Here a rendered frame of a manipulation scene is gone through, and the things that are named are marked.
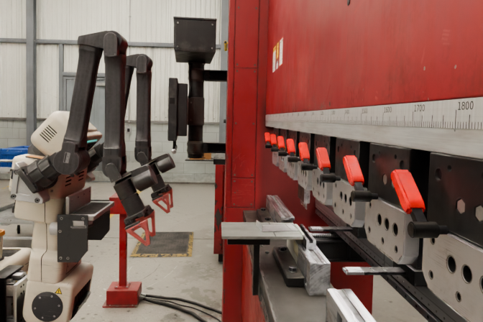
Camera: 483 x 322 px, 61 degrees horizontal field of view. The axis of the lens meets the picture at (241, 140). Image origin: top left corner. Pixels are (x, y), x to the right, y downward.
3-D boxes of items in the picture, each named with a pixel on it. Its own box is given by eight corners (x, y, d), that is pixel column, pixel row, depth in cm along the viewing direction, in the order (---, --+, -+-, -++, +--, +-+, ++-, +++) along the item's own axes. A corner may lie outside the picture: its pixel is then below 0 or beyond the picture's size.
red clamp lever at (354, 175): (341, 153, 72) (354, 197, 65) (364, 153, 72) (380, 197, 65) (339, 160, 73) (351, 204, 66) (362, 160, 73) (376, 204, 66)
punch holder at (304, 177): (297, 183, 131) (298, 131, 130) (323, 183, 132) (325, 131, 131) (307, 191, 116) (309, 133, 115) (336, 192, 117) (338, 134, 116)
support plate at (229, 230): (221, 224, 150) (221, 221, 150) (292, 225, 151) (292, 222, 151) (221, 238, 132) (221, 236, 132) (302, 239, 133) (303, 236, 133)
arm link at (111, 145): (111, 39, 130) (100, 31, 120) (129, 39, 131) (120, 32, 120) (110, 174, 133) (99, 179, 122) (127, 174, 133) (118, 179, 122)
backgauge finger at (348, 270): (337, 268, 109) (338, 249, 109) (432, 268, 111) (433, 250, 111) (351, 287, 97) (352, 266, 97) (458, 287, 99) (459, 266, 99)
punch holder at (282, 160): (278, 168, 171) (279, 128, 170) (298, 168, 172) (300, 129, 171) (284, 172, 156) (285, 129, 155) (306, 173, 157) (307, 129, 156)
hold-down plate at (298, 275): (272, 254, 153) (273, 246, 153) (287, 254, 154) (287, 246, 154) (286, 287, 124) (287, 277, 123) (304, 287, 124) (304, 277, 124)
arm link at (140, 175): (111, 163, 132) (103, 166, 123) (143, 147, 132) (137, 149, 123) (127, 196, 133) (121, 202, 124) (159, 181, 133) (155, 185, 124)
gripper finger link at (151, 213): (164, 229, 136) (152, 204, 135) (160, 236, 129) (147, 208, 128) (145, 238, 136) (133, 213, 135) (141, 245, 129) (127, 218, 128)
